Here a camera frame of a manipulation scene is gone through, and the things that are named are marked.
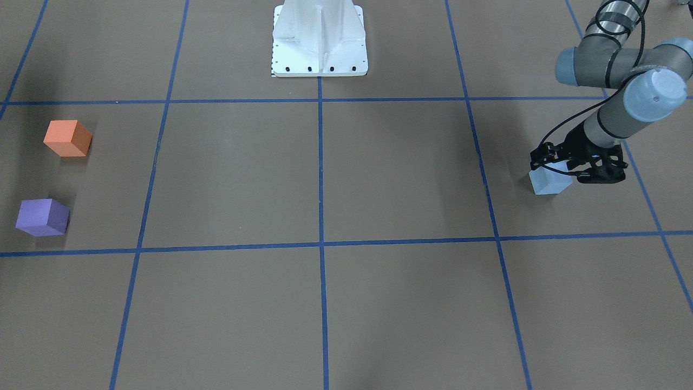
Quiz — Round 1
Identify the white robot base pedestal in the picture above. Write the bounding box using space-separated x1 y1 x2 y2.
271 1 369 77

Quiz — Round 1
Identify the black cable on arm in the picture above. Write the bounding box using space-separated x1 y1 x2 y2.
539 0 650 150

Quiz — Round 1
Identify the orange foam block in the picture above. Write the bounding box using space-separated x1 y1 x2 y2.
43 120 93 158

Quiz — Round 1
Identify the light blue foam block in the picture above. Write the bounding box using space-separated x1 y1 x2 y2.
528 162 573 196

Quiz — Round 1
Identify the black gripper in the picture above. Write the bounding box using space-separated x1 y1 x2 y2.
529 120 627 184

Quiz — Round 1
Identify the purple foam block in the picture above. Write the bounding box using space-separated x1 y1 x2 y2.
15 198 70 237

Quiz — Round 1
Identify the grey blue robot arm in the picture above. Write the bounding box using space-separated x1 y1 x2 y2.
529 1 692 184

